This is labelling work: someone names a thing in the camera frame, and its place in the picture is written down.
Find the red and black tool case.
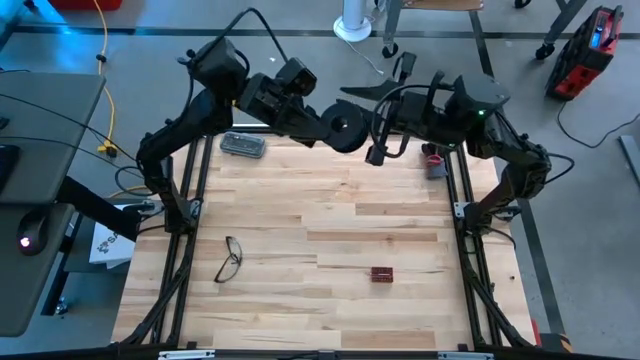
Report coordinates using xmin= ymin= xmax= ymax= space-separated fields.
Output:
xmin=544 ymin=4 xmax=625 ymax=103

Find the white printed box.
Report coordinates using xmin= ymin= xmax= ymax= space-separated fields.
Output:
xmin=88 ymin=222 xmax=137 ymax=270

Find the round black cord reel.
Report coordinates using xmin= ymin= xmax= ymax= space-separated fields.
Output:
xmin=319 ymin=98 xmax=371 ymax=154

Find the black aluminium table frame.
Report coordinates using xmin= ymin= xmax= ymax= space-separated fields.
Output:
xmin=119 ymin=124 xmax=539 ymax=351

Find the black desk cable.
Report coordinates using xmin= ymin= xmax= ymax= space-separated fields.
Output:
xmin=0 ymin=135 xmax=146 ymax=180
xmin=0 ymin=92 xmax=141 ymax=164

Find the white floor cable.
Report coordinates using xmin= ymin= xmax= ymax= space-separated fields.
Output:
xmin=344 ymin=39 xmax=386 ymax=76

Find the yellow power cable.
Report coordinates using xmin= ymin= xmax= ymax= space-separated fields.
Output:
xmin=92 ymin=0 xmax=149 ymax=197

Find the black computer mouse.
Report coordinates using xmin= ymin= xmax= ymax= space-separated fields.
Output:
xmin=16 ymin=207 xmax=51 ymax=257

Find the black floor cable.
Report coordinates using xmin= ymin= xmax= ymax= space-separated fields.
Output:
xmin=556 ymin=99 xmax=640 ymax=150

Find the grey desk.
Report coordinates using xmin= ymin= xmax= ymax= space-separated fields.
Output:
xmin=0 ymin=72 xmax=107 ymax=337

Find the silver metal bracket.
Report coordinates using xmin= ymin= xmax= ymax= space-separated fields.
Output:
xmin=437 ymin=351 xmax=495 ymax=360
xmin=158 ymin=349 xmax=216 ymax=360

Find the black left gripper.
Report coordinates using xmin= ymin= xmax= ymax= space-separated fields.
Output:
xmin=237 ymin=72 xmax=335 ymax=150

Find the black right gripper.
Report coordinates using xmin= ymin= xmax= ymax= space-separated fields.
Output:
xmin=339 ymin=52 xmax=457 ymax=167

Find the wooden workbench on casters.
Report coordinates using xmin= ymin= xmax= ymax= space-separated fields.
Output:
xmin=382 ymin=0 xmax=589 ymax=61

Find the grey metal bar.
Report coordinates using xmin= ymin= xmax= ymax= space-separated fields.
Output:
xmin=618 ymin=134 xmax=640 ymax=187

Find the red plastic bin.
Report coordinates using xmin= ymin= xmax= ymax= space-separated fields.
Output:
xmin=48 ymin=0 xmax=124 ymax=12

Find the white pole with round base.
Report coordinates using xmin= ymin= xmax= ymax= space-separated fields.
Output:
xmin=333 ymin=0 xmax=374 ymax=43

